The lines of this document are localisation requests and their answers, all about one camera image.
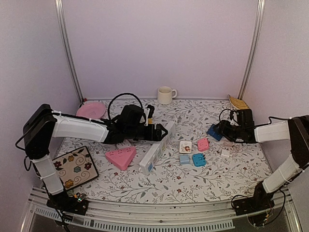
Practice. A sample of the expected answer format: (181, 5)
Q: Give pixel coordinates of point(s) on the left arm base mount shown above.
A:
(65, 203)

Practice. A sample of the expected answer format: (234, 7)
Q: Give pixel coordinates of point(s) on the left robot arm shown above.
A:
(45, 124)

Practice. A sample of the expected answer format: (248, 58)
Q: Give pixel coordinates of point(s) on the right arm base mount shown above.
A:
(246, 205)

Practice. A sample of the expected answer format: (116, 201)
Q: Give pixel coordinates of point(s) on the aluminium corner post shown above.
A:
(65, 39)
(254, 44)

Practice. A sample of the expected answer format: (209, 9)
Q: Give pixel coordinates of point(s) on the floral square tray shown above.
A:
(75, 168)

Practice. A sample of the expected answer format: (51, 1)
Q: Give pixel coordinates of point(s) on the pink plastic plate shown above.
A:
(93, 110)

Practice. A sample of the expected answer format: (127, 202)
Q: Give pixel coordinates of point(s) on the pink socket adapter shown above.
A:
(203, 144)

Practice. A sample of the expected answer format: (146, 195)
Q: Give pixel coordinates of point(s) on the long white power strip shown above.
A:
(155, 152)

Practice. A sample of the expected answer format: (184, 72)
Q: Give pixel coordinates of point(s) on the aluminium left corner post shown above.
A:
(65, 39)

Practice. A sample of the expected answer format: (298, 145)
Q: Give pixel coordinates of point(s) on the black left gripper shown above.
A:
(158, 137)

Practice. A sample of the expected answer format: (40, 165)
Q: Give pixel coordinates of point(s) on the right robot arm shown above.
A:
(279, 134)

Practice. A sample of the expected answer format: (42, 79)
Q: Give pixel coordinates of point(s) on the aluminium front rail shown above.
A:
(104, 216)

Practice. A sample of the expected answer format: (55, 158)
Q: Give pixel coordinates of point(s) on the cream ceramic mug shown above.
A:
(165, 95)

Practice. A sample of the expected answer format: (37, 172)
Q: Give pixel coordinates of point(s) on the white cube socket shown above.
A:
(185, 147)

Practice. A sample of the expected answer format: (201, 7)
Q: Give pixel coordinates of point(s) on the round pink power strip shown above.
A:
(124, 144)

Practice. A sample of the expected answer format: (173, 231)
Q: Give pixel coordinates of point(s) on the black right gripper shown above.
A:
(223, 129)

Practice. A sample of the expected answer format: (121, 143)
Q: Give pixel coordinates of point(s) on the pale blue cube socket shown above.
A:
(184, 159)

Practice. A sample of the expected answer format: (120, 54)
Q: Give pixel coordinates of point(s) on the small white usb charger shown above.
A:
(225, 154)

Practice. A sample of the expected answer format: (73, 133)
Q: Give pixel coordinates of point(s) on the aluminium right corner post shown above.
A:
(254, 44)

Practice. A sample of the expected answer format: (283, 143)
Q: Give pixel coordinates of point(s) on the pink triangular power strip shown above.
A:
(121, 158)

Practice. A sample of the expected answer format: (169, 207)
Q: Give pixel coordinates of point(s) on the light blue socket adapter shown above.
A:
(199, 160)

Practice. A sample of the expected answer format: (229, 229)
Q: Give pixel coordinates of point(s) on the dark blue cube socket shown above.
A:
(214, 132)

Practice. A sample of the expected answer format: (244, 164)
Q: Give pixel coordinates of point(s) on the yellow leaf shaped dish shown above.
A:
(239, 106)

